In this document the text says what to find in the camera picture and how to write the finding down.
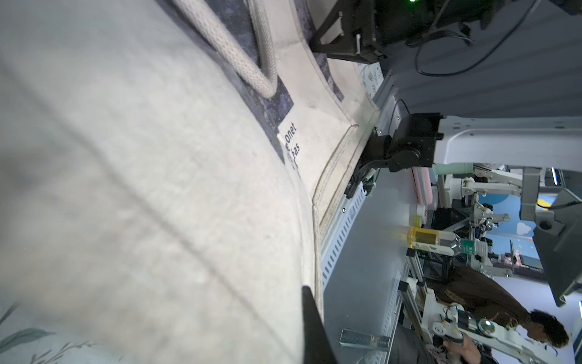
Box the cream canvas bag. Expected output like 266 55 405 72
1 1 312 363

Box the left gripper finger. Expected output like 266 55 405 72
302 286 337 364

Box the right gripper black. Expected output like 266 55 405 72
309 0 437 64

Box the loose aluminium rail piece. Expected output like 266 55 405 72
339 328 391 352

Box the floral table mat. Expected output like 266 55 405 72
1 300 130 363

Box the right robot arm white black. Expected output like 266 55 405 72
311 1 581 197

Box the person in background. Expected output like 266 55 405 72
422 267 570 363

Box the cream canvas bag painting print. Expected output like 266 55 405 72
265 1 379 234

